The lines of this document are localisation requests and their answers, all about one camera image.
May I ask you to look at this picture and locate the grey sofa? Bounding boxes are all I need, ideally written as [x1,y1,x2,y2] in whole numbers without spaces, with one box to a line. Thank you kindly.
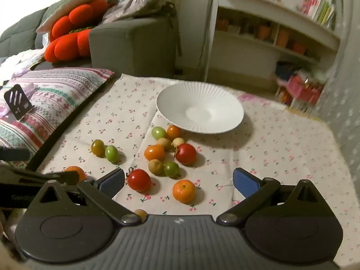
[0,0,180,79]

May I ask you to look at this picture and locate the orange tomato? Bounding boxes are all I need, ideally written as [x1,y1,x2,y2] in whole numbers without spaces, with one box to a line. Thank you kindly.
[144,144,165,162]
[166,125,183,141]

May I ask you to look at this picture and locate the pink basket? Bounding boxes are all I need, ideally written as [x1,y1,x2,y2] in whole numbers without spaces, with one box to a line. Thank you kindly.
[287,76,324,104]

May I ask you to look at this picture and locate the row of colourful books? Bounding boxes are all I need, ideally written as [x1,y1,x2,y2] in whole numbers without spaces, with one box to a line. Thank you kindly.
[297,0,336,29]

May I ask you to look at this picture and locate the embroidered striped pillow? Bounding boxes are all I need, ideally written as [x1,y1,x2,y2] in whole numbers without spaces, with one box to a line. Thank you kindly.
[0,67,116,164]

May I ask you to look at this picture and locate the black striped tag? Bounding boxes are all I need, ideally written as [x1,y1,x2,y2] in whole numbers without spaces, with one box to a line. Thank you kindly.
[4,84,35,121]

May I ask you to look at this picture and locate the white lace curtain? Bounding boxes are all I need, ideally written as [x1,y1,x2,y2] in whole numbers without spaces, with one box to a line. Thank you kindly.
[315,0,360,175]

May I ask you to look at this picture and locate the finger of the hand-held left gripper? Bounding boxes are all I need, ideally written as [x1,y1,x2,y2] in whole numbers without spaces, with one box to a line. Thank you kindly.
[0,165,81,203]
[0,148,31,161]

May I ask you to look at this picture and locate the red tomato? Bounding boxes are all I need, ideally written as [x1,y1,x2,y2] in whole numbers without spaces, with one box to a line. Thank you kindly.
[127,168,152,193]
[174,143,197,166]

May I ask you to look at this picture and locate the yellowish brown tomato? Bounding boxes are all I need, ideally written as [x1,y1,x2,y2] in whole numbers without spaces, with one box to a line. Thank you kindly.
[90,139,106,158]

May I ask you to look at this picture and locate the black cable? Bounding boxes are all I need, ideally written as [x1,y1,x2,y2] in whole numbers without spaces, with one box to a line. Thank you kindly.
[197,20,209,71]

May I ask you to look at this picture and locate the green tomato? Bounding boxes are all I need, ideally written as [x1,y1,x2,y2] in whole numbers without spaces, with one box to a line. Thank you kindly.
[151,126,167,140]
[105,145,120,164]
[164,161,180,178]

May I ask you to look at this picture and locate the cherry print tablecloth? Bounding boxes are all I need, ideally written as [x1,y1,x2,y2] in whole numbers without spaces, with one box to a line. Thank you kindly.
[35,73,349,268]

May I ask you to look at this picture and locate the mandarin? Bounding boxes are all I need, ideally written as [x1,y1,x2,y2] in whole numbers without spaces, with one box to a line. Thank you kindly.
[172,179,196,204]
[64,165,88,182]

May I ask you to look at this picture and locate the white shelf unit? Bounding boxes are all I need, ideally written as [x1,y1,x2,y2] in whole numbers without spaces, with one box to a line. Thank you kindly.
[202,0,342,85]

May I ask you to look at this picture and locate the pale lilac cloth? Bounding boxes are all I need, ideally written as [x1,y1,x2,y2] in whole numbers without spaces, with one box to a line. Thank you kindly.
[0,49,47,79]

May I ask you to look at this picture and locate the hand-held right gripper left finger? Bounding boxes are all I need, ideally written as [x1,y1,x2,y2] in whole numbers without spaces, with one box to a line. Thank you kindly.
[28,169,142,227]

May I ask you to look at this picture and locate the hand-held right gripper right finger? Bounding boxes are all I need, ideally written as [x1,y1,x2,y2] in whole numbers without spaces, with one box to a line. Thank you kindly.
[216,168,334,227]

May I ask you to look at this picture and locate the red plush cushion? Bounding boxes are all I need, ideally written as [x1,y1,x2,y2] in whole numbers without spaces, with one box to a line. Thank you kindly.
[43,0,110,64]

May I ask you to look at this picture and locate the dark blue box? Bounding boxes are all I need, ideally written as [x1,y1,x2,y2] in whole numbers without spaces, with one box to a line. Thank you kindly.
[276,62,296,81]

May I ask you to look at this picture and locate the white ribbed plate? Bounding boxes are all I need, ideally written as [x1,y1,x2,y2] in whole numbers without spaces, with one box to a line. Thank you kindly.
[156,81,245,134]

